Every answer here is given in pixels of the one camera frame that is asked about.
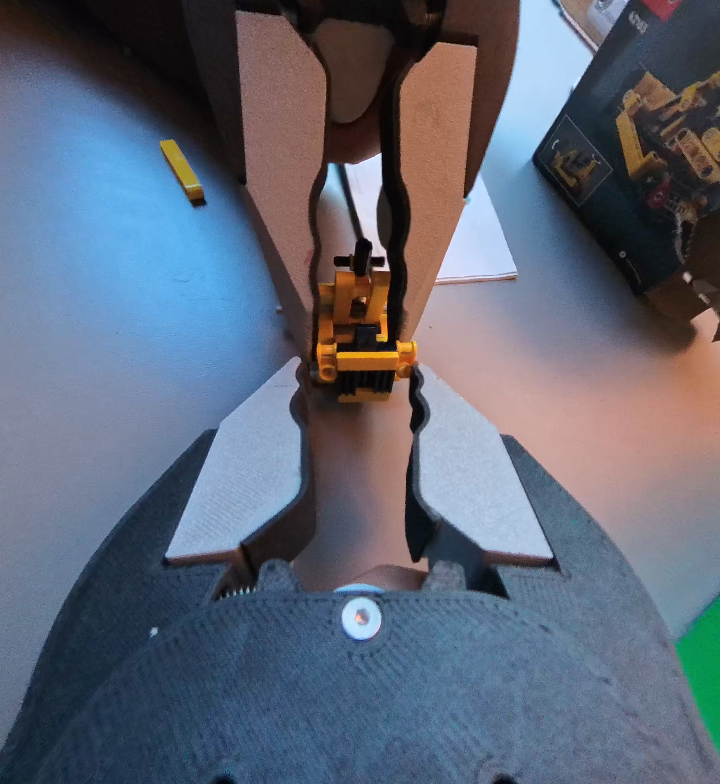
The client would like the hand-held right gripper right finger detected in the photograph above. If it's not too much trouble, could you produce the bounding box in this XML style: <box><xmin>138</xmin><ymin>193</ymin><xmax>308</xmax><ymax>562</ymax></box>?
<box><xmin>404</xmin><ymin>361</ymin><xmax>557</xmax><ymax>567</ymax></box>

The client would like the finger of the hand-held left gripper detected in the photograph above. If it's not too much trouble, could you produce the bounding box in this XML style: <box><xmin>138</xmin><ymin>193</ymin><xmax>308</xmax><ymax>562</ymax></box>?
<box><xmin>378</xmin><ymin>40</ymin><xmax>480</xmax><ymax>341</ymax></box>
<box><xmin>234</xmin><ymin>11</ymin><xmax>330</xmax><ymax>363</ymax></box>

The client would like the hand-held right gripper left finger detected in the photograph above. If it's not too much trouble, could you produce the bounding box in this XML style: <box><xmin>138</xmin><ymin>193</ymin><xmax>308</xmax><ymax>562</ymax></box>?
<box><xmin>164</xmin><ymin>357</ymin><xmax>318</xmax><ymax>567</ymax></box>

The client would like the yellow lego model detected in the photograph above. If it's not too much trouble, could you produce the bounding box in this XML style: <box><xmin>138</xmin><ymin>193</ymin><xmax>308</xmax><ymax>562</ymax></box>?
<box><xmin>314</xmin><ymin>238</ymin><xmax>419</xmax><ymax>405</ymax></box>

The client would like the yellow lego beam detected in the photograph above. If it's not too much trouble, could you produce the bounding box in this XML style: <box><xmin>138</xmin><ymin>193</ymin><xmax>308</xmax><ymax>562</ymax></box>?
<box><xmin>159</xmin><ymin>140</ymin><xmax>205</xmax><ymax>204</ymax></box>

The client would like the dark lego set box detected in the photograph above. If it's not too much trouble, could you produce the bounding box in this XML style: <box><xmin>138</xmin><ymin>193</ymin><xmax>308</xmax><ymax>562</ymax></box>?
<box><xmin>531</xmin><ymin>0</ymin><xmax>720</xmax><ymax>344</ymax></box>

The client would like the white paper booklet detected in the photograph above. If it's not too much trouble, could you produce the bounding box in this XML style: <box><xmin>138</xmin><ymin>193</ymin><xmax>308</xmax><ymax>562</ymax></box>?
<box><xmin>326</xmin><ymin>153</ymin><xmax>519</xmax><ymax>286</ymax></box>

